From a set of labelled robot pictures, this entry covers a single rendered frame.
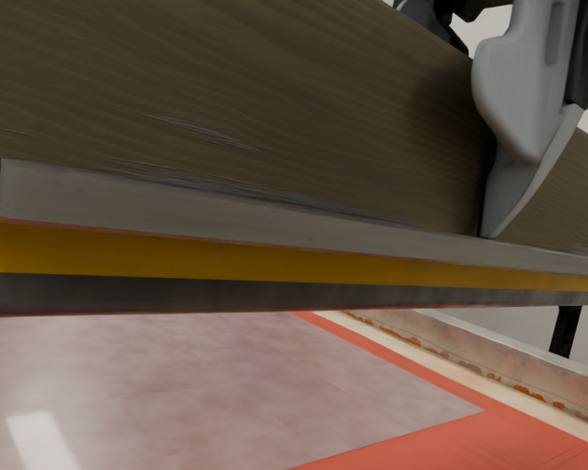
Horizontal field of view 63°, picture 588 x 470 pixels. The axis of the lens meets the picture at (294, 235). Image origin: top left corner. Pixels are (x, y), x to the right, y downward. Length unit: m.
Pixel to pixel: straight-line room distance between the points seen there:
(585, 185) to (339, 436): 0.19
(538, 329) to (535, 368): 1.88
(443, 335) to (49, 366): 0.36
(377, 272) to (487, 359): 0.33
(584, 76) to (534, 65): 0.02
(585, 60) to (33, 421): 0.28
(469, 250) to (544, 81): 0.07
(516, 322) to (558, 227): 2.12
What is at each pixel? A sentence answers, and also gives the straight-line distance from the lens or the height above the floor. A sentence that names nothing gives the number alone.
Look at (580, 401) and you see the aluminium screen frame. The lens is 0.47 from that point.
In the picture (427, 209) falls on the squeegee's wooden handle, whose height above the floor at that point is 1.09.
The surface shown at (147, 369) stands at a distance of 0.34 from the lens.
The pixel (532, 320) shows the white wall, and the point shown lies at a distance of 2.37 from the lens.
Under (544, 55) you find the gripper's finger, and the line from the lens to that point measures 0.20.
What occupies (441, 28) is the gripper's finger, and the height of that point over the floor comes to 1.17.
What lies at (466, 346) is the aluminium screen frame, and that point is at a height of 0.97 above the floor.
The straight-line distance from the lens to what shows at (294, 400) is 0.33.
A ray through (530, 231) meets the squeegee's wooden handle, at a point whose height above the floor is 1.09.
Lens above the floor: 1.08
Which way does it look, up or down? 5 degrees down
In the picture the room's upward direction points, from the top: 12 degrees clockwise
